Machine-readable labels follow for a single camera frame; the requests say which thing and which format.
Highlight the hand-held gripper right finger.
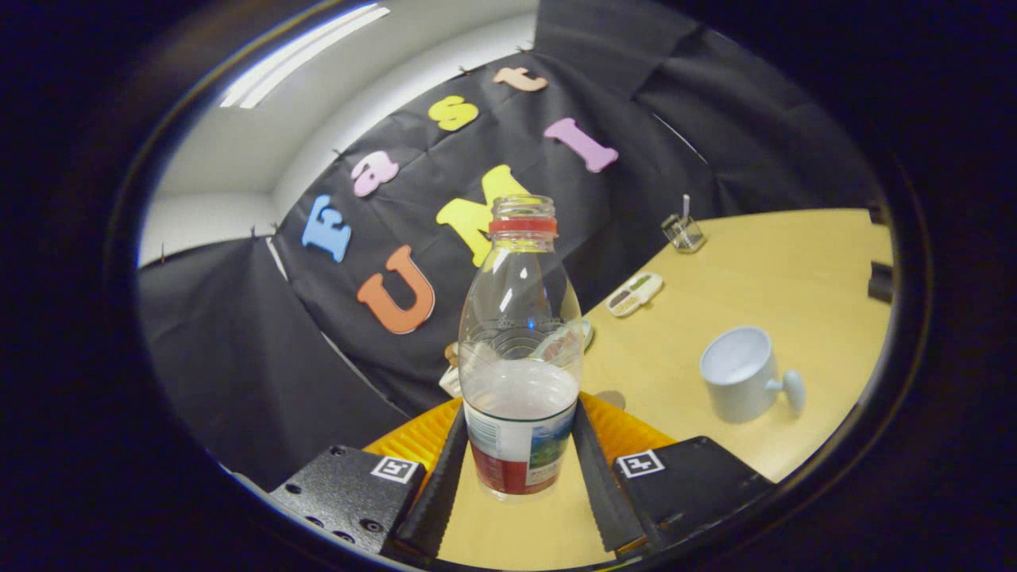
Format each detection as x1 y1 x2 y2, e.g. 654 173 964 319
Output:
570 393 775 555

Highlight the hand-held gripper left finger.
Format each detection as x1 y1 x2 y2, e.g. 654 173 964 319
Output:
269 397 470 561

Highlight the clear juice bottle red label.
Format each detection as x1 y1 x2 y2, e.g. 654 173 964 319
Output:
458 195 585 501

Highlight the white cup with handle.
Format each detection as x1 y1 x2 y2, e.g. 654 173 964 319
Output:
699 326 806 424

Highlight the pale green plate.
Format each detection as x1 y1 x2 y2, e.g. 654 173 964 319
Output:
548 318 594 358

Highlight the white divided dish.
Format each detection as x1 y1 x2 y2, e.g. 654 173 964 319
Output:
605 272 664 319

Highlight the black backdrop cloth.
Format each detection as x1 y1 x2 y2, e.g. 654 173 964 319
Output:
137 0 883 489

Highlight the wooden table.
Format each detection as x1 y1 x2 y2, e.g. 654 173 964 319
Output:
435 208 895 571

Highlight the small clear glass container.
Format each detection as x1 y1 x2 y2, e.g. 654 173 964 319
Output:
661 214 706 254

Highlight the long ceiling light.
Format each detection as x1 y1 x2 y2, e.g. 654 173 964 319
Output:
220 4 392 110

